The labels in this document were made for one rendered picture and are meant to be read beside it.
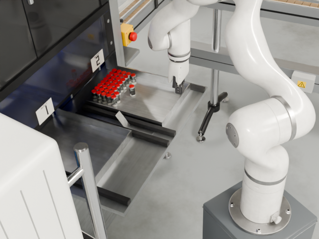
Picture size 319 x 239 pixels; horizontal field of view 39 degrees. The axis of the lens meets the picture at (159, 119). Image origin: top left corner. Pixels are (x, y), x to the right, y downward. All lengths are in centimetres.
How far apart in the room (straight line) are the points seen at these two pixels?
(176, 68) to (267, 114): 62
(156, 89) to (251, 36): 77
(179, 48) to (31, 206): 105
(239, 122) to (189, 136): 182
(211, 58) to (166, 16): 123
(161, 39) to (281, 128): 59
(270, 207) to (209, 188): 129
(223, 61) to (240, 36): 155
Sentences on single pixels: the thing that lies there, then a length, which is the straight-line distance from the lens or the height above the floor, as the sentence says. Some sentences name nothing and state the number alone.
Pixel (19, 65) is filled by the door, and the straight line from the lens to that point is 148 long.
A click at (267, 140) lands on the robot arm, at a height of 123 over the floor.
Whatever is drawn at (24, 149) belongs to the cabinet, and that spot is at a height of 155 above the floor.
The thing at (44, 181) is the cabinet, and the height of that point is 150.
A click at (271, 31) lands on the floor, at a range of 404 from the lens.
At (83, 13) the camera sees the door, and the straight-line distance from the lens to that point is 170.
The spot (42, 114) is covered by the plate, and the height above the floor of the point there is 102.
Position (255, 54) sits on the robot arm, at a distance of 116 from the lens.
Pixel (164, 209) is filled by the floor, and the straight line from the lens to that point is 253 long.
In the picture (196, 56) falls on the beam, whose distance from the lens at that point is 276.
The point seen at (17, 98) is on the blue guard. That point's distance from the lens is 149.
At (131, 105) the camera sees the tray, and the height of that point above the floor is 88.
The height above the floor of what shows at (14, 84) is 120.
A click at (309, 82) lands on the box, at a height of 53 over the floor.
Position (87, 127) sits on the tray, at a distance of 172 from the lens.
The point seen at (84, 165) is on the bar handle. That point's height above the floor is 145.
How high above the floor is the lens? 200
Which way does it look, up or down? 41 degrees down
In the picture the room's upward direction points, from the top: 4 degrees counter-clockwise
